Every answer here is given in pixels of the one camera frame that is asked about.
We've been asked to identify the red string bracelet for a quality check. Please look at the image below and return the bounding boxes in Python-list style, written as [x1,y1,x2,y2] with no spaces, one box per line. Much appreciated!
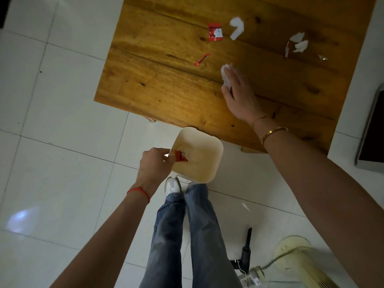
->
[127,186,151,204]

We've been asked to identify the person's left hand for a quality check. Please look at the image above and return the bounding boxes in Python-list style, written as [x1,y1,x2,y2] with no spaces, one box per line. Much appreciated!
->
[133,148,176,197]

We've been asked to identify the thin gold chain bracelet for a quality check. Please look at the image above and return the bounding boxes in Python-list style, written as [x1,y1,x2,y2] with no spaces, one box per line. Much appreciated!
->
[251,115,268,129]

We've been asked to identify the cream standing fan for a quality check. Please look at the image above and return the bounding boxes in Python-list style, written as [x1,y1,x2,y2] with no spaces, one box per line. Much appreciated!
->
[274,235,341,288]

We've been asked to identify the person's right forearm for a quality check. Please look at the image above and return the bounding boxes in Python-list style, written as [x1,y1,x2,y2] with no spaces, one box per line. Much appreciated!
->
[252,115,384,288]

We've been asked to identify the thin red wrapper strip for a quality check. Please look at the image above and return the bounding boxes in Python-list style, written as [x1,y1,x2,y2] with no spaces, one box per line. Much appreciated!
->
[194,53,211,67]

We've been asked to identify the dark object at wall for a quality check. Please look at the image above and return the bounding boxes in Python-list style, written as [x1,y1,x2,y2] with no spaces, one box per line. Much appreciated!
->
[0,0,12,29]

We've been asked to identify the white sneaker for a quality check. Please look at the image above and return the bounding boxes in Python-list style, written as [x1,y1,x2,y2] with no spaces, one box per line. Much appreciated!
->
[164,177,182,198]
[176,174,199,186]

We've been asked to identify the gold bangle bracelet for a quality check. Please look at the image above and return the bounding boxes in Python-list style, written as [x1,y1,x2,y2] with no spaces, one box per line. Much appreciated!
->
[261,126,289,146]

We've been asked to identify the pale fan cable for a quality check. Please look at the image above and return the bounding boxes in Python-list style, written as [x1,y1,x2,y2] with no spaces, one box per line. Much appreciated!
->
[260,246,309,271]

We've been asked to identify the black handheld vacuum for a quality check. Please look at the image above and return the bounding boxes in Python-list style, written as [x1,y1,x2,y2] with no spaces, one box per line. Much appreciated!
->
[229,227,253,275]

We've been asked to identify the person's right hand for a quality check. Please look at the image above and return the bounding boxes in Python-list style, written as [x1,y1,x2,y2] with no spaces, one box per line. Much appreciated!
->
[221,64,265,125]

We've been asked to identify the person's left forearm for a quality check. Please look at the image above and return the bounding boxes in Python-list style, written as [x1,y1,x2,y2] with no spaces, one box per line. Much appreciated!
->
[49,185,150,288]

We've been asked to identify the white plug adapter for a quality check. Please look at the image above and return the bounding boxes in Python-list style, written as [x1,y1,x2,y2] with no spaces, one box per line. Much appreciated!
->
[238,266,266,288]

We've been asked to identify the cream plastic waste bin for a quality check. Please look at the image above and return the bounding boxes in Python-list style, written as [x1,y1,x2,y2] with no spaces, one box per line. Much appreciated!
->
[169,127,224,184]

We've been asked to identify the dark panel with grey frame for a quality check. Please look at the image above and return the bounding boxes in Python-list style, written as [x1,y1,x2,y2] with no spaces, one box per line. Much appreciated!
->
[355,83,384,174]

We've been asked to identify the red and white candy wrapper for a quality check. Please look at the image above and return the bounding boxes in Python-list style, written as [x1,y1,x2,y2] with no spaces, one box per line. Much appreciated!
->
[208,23,224,42]

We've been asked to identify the curved white paper scrap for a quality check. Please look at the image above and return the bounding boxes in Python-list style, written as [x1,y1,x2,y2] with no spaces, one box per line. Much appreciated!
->
[229,17,245,41]

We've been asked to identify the blue denim jeans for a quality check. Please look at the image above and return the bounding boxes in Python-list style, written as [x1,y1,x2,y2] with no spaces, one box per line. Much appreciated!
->
[139,183,242,288]

